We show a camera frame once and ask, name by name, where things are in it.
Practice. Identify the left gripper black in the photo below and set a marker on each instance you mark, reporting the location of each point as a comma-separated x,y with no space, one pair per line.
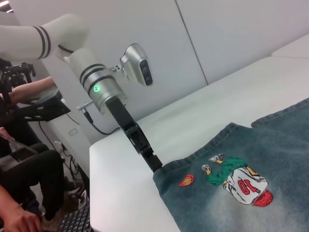
120,113

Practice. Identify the blue denim shorts with print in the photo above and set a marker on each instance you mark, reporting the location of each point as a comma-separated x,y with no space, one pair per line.
241,193

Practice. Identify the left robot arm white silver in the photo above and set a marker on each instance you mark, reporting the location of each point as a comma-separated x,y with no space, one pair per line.
79,60

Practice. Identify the bare person forearm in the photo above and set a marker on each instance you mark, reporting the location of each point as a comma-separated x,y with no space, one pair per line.
31,87
8,200

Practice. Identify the bare person hand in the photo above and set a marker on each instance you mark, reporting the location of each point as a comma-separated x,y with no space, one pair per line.
24,223

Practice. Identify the red white sneaker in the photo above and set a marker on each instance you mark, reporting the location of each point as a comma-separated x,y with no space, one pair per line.
76,195

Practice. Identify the black keyboard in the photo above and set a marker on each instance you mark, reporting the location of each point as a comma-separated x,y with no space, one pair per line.
74,220

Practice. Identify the black trousers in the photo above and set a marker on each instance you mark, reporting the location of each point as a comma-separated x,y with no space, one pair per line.
36,164

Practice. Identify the dark brown flat box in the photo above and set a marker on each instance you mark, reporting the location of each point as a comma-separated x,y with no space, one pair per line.
24,154

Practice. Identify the white wall socket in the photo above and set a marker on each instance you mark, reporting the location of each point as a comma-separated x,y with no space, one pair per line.
73,132

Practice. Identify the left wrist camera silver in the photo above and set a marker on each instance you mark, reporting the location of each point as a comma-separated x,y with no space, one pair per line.
137,62

